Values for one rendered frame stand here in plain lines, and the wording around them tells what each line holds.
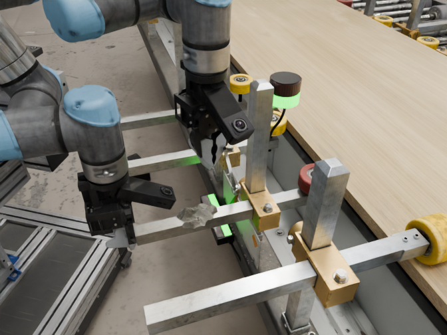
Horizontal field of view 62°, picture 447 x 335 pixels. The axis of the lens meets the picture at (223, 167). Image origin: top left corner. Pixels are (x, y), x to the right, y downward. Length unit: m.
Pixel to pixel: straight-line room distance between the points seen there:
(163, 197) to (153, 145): 1.81
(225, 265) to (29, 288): 0.81
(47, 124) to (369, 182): 0.65
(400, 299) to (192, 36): 0.64
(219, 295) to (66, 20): 0.43
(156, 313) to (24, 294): 1.11
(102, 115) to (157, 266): 1.30
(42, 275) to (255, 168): 1.09
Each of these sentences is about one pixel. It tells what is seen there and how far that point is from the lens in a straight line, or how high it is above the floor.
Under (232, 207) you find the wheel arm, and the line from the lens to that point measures 0.82.
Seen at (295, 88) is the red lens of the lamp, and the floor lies 1.12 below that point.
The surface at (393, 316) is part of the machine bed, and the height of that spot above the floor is 0.71.
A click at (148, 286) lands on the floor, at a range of 1.75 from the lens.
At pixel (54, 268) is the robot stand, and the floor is 0.21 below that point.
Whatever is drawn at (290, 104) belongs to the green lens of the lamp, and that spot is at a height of 1.09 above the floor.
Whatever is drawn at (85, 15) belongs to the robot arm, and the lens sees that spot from 0.55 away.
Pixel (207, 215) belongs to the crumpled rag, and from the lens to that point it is 0.79.
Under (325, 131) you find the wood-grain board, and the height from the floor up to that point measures 0.90.
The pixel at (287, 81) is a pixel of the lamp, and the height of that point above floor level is 1.13.
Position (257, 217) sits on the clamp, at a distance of 0.80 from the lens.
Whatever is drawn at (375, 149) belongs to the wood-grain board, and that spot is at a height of 0.90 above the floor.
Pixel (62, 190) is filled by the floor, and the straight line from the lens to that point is 2.32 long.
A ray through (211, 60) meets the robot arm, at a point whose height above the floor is 1.21.
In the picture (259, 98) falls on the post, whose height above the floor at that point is 1.11.
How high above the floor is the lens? 1.44
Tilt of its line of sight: 39 degrees down
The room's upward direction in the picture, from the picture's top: straight up
